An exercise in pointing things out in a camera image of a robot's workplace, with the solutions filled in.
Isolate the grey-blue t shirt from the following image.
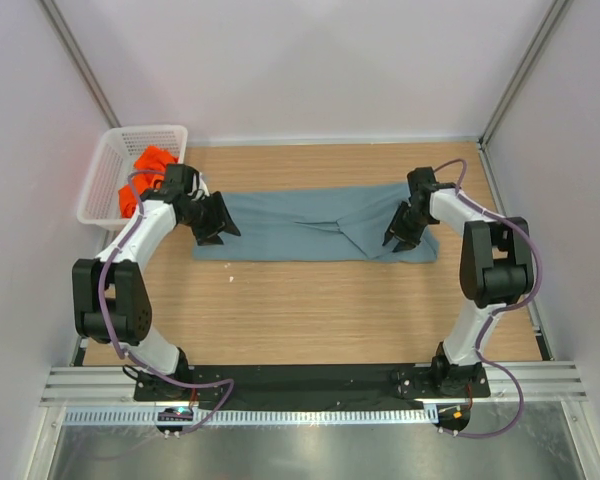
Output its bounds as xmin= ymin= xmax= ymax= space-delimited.
xmin=192 ymin=183 xmax=439 ymax=264

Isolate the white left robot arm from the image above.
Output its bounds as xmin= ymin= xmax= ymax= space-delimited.
xmin=72 ymin=163 xmax=241 ymax=401

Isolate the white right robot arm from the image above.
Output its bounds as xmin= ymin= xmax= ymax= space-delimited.
xmin=384 ymin=167 xmax=535 ymax=399

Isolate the orange t shirt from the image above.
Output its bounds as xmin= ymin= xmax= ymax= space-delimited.
xmin=118 ymin=145 xmax=178 ymax=219

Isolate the white plastic basket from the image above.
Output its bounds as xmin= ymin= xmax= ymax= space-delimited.
xmin=76 ymin=124 xmax=188 ymax=231

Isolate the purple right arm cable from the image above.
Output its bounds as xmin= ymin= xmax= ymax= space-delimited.
xmin=432 ymin=158 xmax=546 ymax=440

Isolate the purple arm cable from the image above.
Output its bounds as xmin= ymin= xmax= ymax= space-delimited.
xmin=99 ymin=169 xmax=235 ymax=435
xmin=432 ymin=158 xmax=546 ymax=440

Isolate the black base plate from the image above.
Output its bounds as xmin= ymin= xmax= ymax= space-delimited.
xmin=123 ymin=363 xmax=491 ymax=412

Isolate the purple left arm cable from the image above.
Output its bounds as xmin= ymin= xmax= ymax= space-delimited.
xmin=99 ymin=169 xmax=235 ymax=435

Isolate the slotted grey cable duct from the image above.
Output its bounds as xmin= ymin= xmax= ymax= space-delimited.
xmin=64 ymin=405 xmax=438 ymax=427

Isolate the aluminium frame rail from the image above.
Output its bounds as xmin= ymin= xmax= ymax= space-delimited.
xmin=40 ymin=366 xmax=136 ymax=406

